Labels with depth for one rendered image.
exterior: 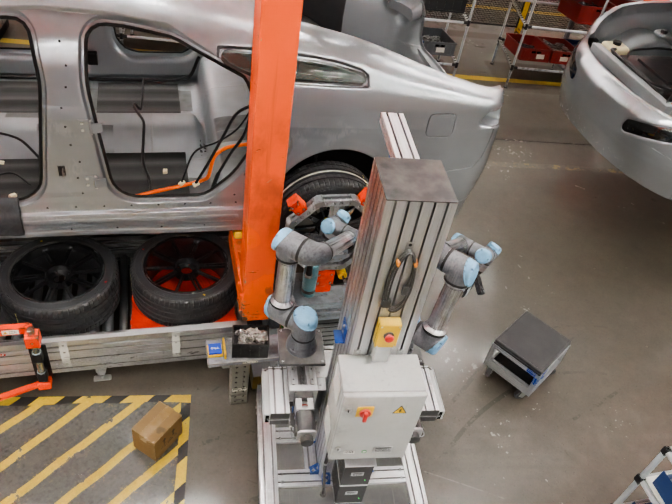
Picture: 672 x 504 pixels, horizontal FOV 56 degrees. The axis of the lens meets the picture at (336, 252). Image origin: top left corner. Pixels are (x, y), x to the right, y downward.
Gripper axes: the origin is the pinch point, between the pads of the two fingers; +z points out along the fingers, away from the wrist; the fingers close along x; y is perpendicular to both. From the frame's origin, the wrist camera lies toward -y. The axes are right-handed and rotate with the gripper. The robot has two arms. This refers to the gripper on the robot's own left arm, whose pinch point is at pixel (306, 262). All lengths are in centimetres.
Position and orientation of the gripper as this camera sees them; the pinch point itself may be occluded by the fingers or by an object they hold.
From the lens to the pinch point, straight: 332.8
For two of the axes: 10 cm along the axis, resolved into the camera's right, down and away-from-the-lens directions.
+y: 8.1, 5.9, 0.0
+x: 2.5, -3.4, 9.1
